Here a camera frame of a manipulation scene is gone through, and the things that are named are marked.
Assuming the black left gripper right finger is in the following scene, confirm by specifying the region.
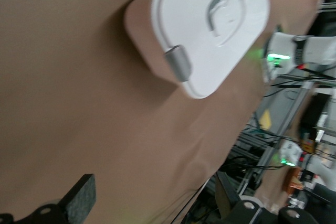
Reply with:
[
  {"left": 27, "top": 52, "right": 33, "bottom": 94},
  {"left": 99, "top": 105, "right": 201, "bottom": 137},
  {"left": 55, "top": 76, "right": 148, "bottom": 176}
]
[{"left": 214, "top": 171, "right": 318, "bottom": 224}]

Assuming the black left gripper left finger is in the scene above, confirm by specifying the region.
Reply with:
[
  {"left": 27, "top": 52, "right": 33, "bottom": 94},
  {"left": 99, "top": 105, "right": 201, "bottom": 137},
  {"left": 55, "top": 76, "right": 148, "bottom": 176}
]
[{"left": 0, "top": 173, "right": 97, "bottom": 224}]

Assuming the background white robot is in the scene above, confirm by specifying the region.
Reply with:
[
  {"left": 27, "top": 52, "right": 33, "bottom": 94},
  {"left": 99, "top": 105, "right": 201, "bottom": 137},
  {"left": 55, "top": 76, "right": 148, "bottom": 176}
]
[{"left": 279, "top": 140, "right": 336, "bottom": 190}]

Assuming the yellow label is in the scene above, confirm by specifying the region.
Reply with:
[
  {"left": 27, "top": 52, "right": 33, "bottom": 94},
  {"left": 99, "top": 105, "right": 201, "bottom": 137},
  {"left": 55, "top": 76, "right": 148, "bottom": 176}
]
[{"left": 259, "top": 110, "right": 272, "bottom": 130}]

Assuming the white lidded storage box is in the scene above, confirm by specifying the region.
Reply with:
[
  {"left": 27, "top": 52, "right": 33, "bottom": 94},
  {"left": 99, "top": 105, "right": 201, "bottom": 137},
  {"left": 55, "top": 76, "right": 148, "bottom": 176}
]
[{"left": 124, "top": 0, "right": 271, "bottom": 100}]

